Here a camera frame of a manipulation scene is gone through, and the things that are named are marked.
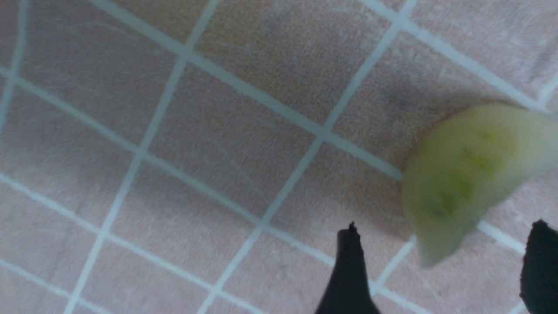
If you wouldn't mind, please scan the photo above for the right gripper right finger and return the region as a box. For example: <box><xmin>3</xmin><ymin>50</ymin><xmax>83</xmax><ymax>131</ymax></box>
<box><xmin>520</xmin><ymin>219</ymin><xmax>558</xmax><ymax>314</ymax></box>

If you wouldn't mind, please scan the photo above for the pink checkered tablecloth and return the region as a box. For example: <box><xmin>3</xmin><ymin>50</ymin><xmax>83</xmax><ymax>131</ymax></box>
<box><xmin>1</xmin><ymin>0</ymin><xmax>557</xmax><ymax>314</ymax></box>

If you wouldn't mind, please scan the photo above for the green dumpling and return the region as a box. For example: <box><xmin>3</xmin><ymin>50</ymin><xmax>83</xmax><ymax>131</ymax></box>
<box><xmin>402</xmin><ymin>102</ymin><xmax>557</xmax><ymax>268</ymax></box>

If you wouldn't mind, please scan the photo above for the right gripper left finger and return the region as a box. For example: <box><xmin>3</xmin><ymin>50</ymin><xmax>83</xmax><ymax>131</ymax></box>
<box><xmin>315</xmin><ymin>222</ymin><xmax>380</xmax><ymax>314</ymax></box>

